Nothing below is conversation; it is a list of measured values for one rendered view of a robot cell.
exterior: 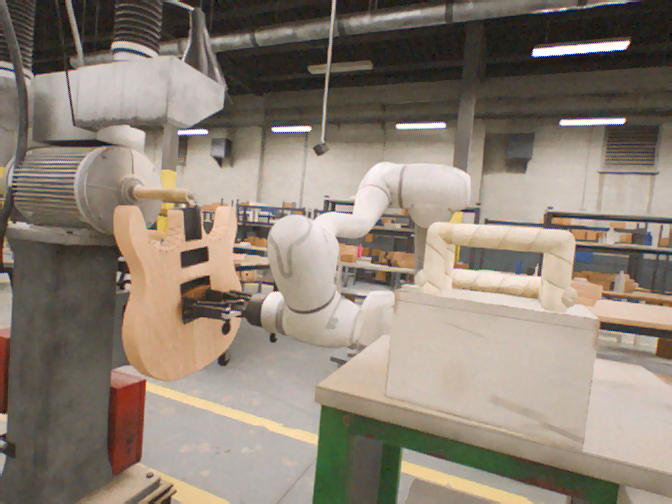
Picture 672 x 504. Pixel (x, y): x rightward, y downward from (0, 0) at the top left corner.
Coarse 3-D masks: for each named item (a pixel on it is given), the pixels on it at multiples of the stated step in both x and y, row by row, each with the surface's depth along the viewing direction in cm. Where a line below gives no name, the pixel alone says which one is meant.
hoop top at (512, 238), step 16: (448, 224) 57; (464, 224) 57; (448, 240) 57; (464, 240) 56; (480, 240) 55; (496, 240) 54; (512, 240) 53; (528, 240) 52; (544, 240) 51; (560, 240) 50
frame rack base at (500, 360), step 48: (432, 336) 57; (480, 336) 54; (528, 336) 51; (576, 336) 49; (432, 384) 57; (480, 384) 54; (528, 384) 51; (576, 384) 49; (528, 432) 51; (576, 432) 49
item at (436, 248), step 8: (432, 232) 58; (432, 240) 58; (440, 240) 57; (432, 248) 58; (440, 248) 57; (432, 256) 58; (440, 256) 57; (424, 264) 59; (432, 264) 58; (440, 264) 58; (432, 272) 58; (440, 272) 58; (432, 280) 58; (440, 280) 58; (424, 288) 58; (432, 288) 58; (440, 288) 58
